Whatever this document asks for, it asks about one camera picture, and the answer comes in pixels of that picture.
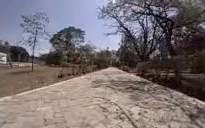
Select green leafy tree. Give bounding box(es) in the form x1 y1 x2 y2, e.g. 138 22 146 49
48 25 88 65

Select row of low dry bushes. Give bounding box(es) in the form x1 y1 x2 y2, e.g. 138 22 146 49
56 63 110 80

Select group of tall trees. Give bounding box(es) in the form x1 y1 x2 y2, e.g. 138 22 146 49
85 45 120 68

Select hedge of bushes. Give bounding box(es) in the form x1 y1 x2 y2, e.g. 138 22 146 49
117 49 205 76

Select pale stone paved path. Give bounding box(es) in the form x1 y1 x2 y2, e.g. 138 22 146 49
0 66 205 128

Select thin bare tree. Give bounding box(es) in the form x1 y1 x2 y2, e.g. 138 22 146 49
19 12 51 72

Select dry brown grass ground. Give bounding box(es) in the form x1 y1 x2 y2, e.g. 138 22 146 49
0 62 108 101

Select dark trees behind building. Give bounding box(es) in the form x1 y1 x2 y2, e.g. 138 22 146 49
0 37 31 63

